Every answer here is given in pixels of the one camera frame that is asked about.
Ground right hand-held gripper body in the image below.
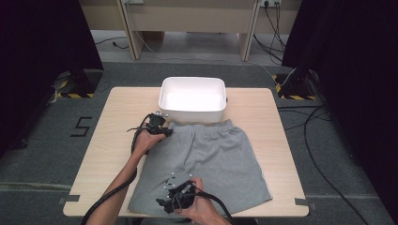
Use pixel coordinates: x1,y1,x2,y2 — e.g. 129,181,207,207
162,172,198,214

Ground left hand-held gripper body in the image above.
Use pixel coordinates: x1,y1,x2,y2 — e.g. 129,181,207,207
146,111,169,134

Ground white plastic bin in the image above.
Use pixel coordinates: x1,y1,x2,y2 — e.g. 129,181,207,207
158,76,227,124

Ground grey shorts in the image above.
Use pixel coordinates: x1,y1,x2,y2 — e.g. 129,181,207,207
127,119,273,218

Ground person's left hand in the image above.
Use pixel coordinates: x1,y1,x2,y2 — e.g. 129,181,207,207
132,123,167,157

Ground person's right hand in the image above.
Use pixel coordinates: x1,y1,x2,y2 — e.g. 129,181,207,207
176,178,222,225

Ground black stand base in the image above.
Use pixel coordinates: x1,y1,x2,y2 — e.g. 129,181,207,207
51,68,104,99
271,69,317,101

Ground grey tape strip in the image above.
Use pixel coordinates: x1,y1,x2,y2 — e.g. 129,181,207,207
295,197,317,210
57,195,81,205

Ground beige wooden desk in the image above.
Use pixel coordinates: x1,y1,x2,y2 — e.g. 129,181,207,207
78,0,303,62

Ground black curtain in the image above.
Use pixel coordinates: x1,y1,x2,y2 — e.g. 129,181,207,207
281,0,398,217
0,0,104,158

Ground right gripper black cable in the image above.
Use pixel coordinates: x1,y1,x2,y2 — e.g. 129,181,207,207
195,190,237,225

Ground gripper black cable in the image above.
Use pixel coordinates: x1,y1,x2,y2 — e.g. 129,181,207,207
195,190,237,225
80,112,152,225

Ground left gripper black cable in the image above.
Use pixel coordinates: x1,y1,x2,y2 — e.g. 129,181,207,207
80,112,152,225

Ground short black floor cable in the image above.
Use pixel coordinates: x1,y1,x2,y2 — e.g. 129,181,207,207
95,36,130,51

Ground long black floor cable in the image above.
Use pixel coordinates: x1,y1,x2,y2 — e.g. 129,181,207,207
303,104,370,225

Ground thin black floor cable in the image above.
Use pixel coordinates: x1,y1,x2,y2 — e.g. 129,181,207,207
276,105,333,131

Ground hanging black cable bundle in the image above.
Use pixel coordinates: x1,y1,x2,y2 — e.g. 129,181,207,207
253,1,287,65

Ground white wall socket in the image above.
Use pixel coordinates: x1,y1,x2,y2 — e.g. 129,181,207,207
260,0,283,8

